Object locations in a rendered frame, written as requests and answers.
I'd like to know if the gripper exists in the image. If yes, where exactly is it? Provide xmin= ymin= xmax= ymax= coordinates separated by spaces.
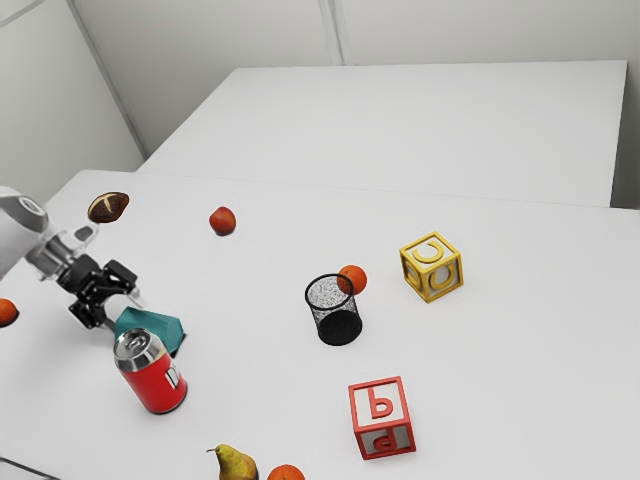
xmin=56 ymin=253 xmax=147 ymax=334

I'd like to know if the teal faceted mug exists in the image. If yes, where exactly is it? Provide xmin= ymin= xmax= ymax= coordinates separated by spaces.
xmin=113 ymin=305 xmax=188 ymax=359

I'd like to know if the brown bread roll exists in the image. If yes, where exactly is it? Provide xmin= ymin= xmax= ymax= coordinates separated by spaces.
xmin=87 ymin=191 xmax=131 ymax=225

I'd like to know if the red soda can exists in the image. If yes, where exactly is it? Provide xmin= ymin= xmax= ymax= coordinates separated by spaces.
xmin=112 ymin=327 xmax=189 ymax=416

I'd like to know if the orange fruit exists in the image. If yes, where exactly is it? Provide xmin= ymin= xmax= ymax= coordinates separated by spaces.
xmin=0 ymin=297 xmax=21 ymax=329
xmin=336 ymin=264 xmax=369 ymax=297
xmin=265 ymin=463 xmax=307 ymax=480

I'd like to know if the red apple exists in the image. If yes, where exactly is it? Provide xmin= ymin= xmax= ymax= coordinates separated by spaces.
xmin=208 ymin=205 xmax=238 ymax=238

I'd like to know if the yellow-green pear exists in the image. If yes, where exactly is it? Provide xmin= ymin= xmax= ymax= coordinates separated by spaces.
xmin=205 ymin=442 xmax=261 ymax=480

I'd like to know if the black mesh pen holder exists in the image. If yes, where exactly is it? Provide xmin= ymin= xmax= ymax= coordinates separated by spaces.
xmin=303 ymin=272 xmax=364 ymax=347

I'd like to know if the red letter block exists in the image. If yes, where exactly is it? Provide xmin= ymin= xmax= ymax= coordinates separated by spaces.
xmin=347 ymin=375 xmax=418 ymax=462

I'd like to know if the yellow letter block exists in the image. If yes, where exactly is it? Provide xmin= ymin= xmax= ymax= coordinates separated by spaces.
xmin=397 ymin=230 xmax=464 ymax=305

